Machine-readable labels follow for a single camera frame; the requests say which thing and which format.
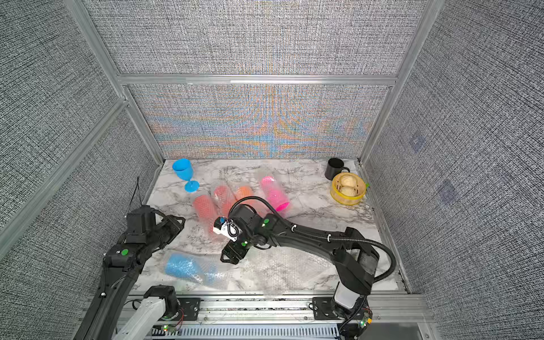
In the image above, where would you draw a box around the blue wine glass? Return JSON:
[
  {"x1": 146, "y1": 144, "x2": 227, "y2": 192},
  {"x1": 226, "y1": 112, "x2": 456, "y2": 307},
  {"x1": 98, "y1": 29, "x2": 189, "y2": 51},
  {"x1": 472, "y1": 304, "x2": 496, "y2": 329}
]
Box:
[
  {"x1": 164, "y1": 253, "x2": 231, "y2": 288},
  {"x1": 172, "y1": 159, "x2": 200, "y2": 193}
]

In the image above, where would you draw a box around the coral wrapped wine glass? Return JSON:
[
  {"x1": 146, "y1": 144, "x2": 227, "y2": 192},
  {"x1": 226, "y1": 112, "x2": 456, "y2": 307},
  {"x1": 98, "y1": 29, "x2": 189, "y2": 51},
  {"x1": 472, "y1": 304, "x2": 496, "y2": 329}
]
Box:
[{"x1": 191, "y1": 193, "x2": 228, "y2": 243}]

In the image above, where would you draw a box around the pink wrapped wine glass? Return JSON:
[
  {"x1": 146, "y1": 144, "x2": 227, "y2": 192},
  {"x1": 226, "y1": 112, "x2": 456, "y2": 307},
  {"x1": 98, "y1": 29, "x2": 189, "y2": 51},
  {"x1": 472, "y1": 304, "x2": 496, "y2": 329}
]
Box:
[{"x1": 259, "y1": 173, "x2": 290, "y2": 213}]

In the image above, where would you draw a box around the aluminium frame crossbar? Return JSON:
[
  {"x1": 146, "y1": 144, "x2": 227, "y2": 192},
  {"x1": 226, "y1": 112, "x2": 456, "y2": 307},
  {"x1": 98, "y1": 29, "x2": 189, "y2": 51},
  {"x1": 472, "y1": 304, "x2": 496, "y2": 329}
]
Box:
[{"x1": 117, "y1": 74, "x2": 398, "y2": 86}]

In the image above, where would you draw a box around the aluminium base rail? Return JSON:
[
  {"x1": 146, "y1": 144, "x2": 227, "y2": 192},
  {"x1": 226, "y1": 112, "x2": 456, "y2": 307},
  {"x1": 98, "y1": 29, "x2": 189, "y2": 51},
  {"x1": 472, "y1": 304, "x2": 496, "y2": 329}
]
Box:
[{"x1": 76, "y1": 290, "x2": 439, "y2": 340}]

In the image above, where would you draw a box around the orange wrapped wine glass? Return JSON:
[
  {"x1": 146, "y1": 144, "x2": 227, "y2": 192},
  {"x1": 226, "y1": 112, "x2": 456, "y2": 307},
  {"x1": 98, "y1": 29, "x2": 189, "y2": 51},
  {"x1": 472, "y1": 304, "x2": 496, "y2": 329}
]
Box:
[{"x1": 234, "y1": 183, "x2": 266, "y2": 215}]

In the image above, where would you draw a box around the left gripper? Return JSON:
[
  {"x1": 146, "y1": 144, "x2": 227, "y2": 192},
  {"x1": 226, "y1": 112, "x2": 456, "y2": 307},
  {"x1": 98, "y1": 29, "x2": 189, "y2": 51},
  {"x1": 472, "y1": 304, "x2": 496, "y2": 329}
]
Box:
[{"x1": 146, "y1": 213, "x2": 186, "y2": 251}]

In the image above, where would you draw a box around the upper white bun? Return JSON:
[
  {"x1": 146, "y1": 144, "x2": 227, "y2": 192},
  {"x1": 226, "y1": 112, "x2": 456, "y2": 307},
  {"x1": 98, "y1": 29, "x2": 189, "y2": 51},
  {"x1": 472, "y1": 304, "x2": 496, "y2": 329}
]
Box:
[{"x1": 340, "y1": 175, "x2": 358, "y2": 196}]

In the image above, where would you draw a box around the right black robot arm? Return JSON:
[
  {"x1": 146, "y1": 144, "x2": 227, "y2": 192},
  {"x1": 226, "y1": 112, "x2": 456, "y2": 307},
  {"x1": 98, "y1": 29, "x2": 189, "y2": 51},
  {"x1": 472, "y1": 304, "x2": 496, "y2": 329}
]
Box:
[{"x1": 212, "y1": 203, "x2": 397, "y2": 319}]

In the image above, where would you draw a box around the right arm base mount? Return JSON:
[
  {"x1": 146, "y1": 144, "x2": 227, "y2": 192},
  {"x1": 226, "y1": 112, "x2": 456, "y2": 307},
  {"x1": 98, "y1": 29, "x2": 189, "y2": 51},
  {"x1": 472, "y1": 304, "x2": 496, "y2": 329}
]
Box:
[{"x1": 308, "y1": 296, "x2": 373, "y2": 320}]

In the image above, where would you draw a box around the black mug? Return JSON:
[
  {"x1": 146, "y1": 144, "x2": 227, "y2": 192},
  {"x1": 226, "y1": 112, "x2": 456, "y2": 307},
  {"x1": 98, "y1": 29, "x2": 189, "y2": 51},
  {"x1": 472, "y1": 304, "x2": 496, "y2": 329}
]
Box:
[{"x1": 324, "y1": 158, "x2": 351, "y2": 181}]

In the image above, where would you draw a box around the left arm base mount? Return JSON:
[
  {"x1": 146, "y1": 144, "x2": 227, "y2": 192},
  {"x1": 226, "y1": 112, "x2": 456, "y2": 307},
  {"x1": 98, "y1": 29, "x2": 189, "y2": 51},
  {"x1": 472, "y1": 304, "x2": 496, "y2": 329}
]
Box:
[{"x1": 143, "y1": 285, "x2": 201, "y2": 322}]

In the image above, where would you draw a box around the bubble wrap sheet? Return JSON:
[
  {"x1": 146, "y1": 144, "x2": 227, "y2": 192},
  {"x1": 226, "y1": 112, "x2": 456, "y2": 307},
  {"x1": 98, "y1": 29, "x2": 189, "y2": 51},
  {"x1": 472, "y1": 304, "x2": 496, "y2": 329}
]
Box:
[{"x1": 231, "y1": 247, "x2": 339, "y2": 294}]

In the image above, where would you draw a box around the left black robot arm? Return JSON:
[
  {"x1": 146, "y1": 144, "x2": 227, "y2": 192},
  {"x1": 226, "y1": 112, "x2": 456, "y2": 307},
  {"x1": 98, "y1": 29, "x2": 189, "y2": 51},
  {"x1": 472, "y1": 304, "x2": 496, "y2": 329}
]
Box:
[{"x1": 75, "y1": 205, "x2": 186, "y2": 339}]

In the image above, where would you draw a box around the red wine glass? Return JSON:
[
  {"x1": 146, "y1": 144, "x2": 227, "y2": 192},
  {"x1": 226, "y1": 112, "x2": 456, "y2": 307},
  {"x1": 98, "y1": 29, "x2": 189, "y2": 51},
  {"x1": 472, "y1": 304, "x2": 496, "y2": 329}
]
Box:
[{"x1": 212, "y1": 184, "x2": 237, "y2": 217}]

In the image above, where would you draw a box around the yellow bamboo steamer basket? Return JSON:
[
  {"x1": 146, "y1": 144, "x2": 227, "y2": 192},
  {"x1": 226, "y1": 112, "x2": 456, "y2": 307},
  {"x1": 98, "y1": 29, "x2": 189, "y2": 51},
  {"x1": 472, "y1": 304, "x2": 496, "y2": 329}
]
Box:
[{"x1": 330, "y1": 172, "x2": 369, "y2": 206}]

